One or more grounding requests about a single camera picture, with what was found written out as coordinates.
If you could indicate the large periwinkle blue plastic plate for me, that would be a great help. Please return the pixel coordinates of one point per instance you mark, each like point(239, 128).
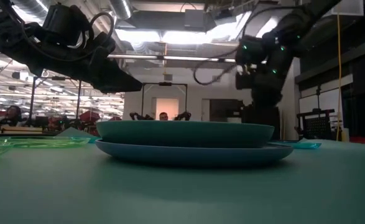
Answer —
point(194, 155)

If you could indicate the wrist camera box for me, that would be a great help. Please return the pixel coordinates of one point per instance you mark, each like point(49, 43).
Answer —
point(64, 25)
point(244, 81)

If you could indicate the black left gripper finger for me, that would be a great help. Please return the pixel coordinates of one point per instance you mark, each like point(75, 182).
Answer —
point(117, 82)

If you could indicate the silver ventilation duct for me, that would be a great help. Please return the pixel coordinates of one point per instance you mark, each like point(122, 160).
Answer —
point(121, 7)

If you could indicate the person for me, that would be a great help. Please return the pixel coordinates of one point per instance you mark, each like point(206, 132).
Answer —
point(11, 115)
point(163, 116)

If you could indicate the white canister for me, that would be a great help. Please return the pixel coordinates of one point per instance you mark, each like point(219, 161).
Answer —
point(345, 134)

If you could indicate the wooden bench top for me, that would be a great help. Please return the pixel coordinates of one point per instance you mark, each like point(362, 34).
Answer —
point(20, 129)

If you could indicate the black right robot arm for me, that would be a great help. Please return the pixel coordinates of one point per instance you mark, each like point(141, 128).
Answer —
point(294, 25)

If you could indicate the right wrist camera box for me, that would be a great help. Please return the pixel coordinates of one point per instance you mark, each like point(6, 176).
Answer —
point(244, 81)

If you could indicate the long ceiling light strip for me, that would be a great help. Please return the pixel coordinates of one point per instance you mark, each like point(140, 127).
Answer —
point(185, 58)

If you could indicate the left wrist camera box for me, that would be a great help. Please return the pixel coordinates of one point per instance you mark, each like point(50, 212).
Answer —
point(64, 25)

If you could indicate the grey ceiling box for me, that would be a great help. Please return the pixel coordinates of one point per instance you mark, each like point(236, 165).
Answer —
point(194, 19)

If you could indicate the black workstation frame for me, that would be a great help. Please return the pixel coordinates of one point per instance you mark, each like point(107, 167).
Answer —
point(56, 77)

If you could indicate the black gantry frame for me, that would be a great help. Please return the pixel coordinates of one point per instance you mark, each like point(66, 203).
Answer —
point(164, 84)

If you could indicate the transparent blue plastic plate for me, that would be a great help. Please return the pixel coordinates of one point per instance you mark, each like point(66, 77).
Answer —
point(306, 145)

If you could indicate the background black robot arm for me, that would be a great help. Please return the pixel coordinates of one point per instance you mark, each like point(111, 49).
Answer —
point(140, 116)
point(183, 115)

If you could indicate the black cabinet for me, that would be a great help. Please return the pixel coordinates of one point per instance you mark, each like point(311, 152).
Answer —
point(263, 124)

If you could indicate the red machine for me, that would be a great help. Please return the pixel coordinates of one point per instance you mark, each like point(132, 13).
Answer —
point(89, 116)

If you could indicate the teal plastic plate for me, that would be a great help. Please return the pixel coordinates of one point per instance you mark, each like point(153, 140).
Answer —
point(185, 133)

